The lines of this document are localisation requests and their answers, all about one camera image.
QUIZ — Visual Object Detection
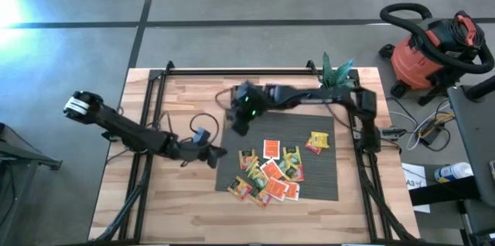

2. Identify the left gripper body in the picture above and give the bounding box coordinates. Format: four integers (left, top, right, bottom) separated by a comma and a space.
178, 141, 220, 164

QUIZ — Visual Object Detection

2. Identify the dark grey woven placemat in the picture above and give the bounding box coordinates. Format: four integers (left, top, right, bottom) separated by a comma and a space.
214, 111, 340, 202

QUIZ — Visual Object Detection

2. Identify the yellow tea packet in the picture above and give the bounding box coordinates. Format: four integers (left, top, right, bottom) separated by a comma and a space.
310, 131, 331, 149

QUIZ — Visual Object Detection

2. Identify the green plant in white pot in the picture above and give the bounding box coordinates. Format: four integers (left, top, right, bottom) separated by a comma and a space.
319, 51, 357, 89

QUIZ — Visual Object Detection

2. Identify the orange black shop vacuum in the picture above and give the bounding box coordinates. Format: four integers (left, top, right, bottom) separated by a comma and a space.
377, 2, 495, 107

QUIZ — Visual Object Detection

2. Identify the red peach tea packet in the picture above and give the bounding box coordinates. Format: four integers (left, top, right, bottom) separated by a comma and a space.
305, 138, 322, 156
237, 149, 257, 173
227, 176, 254, 201
285, 163, 306, 183

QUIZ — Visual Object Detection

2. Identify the white spray can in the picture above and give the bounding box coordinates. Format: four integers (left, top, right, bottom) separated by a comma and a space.
433, 161, 474, 184

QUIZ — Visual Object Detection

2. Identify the white paper sheet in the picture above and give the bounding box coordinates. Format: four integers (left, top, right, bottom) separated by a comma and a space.
401, 162, 432, 214

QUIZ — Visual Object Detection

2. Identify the black power adapter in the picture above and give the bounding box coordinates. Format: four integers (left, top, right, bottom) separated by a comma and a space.
419, 124, 446, 147

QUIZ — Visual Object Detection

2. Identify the black floor stand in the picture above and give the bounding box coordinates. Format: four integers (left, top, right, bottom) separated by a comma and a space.
0, 121, 63, 246

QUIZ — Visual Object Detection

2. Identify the green lemon lime tea packet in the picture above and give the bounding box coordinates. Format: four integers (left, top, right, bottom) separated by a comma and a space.
282, 145, 303, 166
277, 157, 292, 176
246, 162, 270, 191

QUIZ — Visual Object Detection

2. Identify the black camera cable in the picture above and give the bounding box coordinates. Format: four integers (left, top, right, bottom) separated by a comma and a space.
154, 110, 220, 149
213, 86, 237, 114

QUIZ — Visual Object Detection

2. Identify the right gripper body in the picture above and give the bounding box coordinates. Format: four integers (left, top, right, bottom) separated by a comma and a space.
231, 81, 270, 123

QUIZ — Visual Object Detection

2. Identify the mango tea sachet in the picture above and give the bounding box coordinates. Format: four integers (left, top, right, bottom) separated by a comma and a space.
249, 186, 274, 210

